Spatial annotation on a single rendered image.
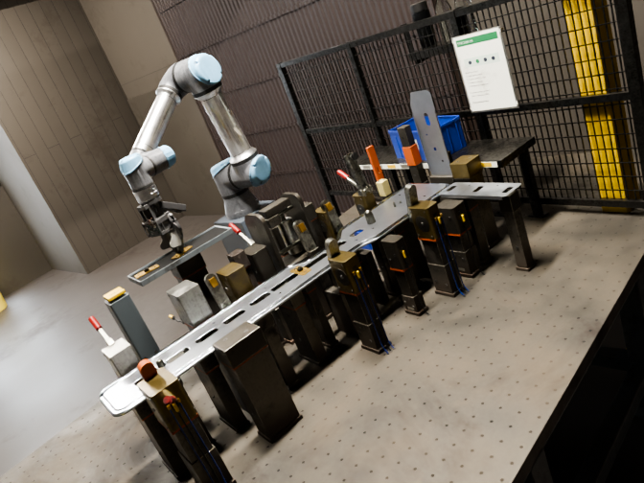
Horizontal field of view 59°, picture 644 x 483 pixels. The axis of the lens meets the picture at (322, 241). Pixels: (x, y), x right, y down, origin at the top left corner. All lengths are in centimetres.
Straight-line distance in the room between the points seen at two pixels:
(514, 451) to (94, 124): 647
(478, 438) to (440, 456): 10
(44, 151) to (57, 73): 90
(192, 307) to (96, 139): 556
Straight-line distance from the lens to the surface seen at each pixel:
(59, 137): 713
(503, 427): 150
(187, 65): 217
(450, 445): 149
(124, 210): 734
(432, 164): 229
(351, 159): 218
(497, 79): 232
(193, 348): 172
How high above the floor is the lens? 172
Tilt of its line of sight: 21 degrees down
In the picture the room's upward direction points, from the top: 22 degrees counter-clockwise
